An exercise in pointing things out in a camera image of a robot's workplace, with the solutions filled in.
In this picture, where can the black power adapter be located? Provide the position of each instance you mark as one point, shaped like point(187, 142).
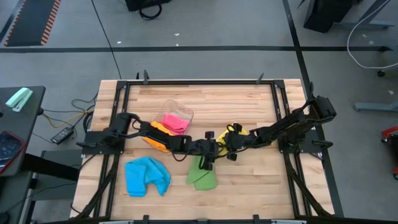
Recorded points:
point(62, 135)

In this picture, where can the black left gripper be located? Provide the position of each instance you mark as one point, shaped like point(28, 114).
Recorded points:
point(206, 149)

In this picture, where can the mint green stapler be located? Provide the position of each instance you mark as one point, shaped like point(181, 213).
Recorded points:
point(18, 99)

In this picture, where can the black equipment cabinet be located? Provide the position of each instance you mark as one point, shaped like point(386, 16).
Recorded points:
point(326, 14)

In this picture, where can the grey desk base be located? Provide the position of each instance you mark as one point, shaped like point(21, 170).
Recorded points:
point(56, 189)

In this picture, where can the black table clamp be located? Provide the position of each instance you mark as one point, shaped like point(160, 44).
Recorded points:
point(260, 77)

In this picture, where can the black aluminium table frame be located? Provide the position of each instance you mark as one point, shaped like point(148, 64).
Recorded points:
point(202, 82)

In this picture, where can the grey metal desk foot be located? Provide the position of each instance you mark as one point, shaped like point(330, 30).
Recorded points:
point(367, 24)
point(376, 107)

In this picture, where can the black caster wheel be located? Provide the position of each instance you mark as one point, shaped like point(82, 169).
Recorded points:
point(381, 73)

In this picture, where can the orange microfiber towel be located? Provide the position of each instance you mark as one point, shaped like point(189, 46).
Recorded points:
point(157, 143)

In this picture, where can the clear plastic bin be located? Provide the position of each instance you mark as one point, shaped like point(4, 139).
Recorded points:
point(174, 107)

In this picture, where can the blue microfiber towel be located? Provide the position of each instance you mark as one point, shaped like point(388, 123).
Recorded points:
point(146, 174)

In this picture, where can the pink microfiber towel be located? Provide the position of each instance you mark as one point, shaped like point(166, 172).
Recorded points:
point(175, 123)

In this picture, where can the red wheeled cart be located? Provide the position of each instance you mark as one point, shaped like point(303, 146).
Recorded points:
point(390, 132)

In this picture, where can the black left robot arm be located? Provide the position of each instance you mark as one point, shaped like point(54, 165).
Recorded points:
point(130, 124)

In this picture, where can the black mat with orange stripes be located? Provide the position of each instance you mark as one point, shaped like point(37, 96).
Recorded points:
point(28, 21)

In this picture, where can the green microfiber towel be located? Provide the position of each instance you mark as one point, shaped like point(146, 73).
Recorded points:
point(202, 180)

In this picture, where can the yellow microfiber towel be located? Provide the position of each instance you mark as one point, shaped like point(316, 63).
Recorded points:
point(221, 140)

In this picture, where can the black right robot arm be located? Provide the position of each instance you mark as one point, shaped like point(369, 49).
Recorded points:
point(295, 121)

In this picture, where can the black side desk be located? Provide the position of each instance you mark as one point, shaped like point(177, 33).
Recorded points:
point(31, 124)

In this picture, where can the smartphone in red case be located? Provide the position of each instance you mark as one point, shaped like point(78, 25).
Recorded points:
point(11, 151)

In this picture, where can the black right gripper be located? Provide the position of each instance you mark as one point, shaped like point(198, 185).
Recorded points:
point(237, 141)

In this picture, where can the black computer tower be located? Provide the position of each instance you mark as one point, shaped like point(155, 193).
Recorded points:
point(146, 4)

